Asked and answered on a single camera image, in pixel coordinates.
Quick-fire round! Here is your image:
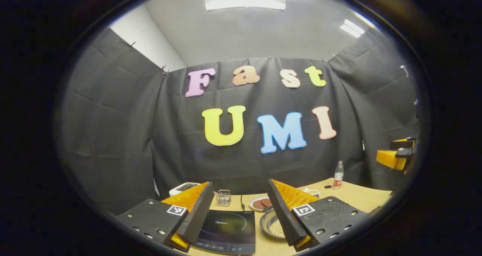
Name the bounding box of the red label water bottle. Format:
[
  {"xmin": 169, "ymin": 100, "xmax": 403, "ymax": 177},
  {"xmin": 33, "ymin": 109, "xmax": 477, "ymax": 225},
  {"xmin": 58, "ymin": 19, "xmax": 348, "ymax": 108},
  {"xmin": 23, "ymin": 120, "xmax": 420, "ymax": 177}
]
[{"xmin": 332, "ymin": 161, "xmax": 345, "ymax": 190}]

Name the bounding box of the metal wire basket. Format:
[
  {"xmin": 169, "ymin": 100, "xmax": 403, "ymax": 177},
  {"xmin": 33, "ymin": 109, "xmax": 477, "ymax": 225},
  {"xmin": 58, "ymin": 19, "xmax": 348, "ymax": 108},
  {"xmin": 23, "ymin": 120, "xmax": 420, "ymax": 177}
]
[{"xmin": 215, "ymin": 189, "xmax": 232, "ymax": 206}]

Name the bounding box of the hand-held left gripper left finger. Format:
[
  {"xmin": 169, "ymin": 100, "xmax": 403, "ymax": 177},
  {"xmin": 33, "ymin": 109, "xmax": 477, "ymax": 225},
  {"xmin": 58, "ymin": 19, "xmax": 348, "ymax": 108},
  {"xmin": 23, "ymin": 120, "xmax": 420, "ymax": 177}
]
[{"xmin": 115, "ymin": 181, "xmax": 215, "ymax": 253}]

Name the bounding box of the steel pot with black handles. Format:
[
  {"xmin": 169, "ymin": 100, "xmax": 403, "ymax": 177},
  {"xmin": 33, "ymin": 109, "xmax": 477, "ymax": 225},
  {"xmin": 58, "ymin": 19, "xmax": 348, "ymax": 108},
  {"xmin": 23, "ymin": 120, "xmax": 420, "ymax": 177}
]
[{"xmin": 260, "ymin": 206, "xmax": 288, "ymax": 239}]

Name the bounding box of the pile of yellow soybeans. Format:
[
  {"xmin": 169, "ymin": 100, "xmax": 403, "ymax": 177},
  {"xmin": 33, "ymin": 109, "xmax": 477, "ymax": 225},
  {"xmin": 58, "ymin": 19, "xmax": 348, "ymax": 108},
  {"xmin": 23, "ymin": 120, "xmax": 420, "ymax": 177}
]
[{"xmin": 271, "ymin": 219, "xmax": 285, "ymax": 238}]

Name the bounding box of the black induction cooktop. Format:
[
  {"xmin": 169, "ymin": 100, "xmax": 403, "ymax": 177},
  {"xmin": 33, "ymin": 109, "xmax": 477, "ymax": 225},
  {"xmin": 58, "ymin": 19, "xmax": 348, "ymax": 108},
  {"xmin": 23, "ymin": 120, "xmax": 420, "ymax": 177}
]
[{"xmin": 194, "ymin": 210, "xmax": 256, "ymax": 255}]

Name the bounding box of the white toaster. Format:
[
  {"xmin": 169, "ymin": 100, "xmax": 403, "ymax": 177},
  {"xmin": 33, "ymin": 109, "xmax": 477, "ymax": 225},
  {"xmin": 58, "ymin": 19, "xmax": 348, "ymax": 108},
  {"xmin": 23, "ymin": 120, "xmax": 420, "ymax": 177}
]
[{"xmin": 169, "ymin": 182, "xmax": 202, "ymax": 197}]

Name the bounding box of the small ceiling light panel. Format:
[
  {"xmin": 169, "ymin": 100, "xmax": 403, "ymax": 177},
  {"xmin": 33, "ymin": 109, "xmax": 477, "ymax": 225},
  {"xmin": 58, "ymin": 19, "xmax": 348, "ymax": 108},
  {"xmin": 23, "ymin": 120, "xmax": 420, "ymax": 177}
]
[{"xmin": 340, "ymin": 19, "xmax": 366, "ymax": 38}]

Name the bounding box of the long ceiling light panel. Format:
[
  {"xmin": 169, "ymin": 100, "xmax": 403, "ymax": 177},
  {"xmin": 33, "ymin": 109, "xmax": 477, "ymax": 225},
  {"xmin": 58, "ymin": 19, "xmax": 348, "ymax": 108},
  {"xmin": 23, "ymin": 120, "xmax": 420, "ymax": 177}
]
[{"xmin": 203, "ymin": 0, "xmax": 288, "ymax": 12}]

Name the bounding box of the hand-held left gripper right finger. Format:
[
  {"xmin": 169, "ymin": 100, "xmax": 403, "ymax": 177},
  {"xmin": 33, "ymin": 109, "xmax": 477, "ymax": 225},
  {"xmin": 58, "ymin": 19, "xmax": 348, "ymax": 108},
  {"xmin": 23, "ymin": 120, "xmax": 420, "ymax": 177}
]
[{"xmin": 267, "ymin": 179, "xmax": 369, "ymax": 253}]

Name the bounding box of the round white plate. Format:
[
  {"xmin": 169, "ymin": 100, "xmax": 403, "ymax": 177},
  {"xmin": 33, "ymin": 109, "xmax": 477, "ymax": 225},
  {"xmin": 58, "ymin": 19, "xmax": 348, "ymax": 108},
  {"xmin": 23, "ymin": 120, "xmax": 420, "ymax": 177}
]
[{"xmin": 249, "ymin": 195, "xmax": 273, "ymax": 212}]

